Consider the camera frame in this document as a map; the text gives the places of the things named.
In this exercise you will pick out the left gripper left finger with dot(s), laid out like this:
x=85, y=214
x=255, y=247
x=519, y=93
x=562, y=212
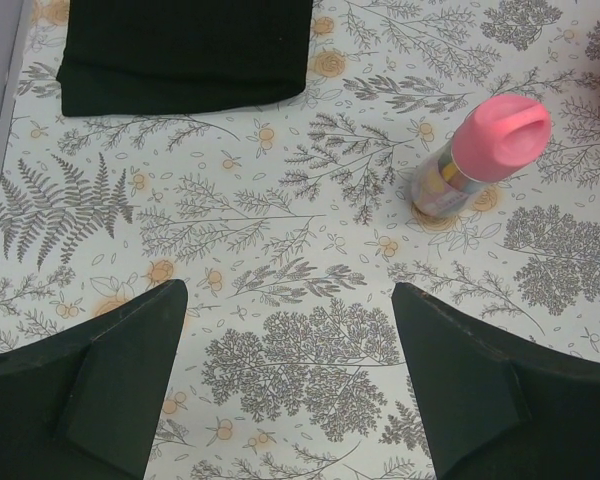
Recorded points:
x=85, y=403

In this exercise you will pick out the black cloth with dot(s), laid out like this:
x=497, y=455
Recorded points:
x=182, y=57

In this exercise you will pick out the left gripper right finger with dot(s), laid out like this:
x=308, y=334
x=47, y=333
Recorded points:
x=494, y=405

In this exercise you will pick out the pink capped tube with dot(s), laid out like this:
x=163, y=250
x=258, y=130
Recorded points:
x=501, y=136

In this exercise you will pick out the floral table mat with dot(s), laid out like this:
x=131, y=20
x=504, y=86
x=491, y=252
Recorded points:
x=291, y=224

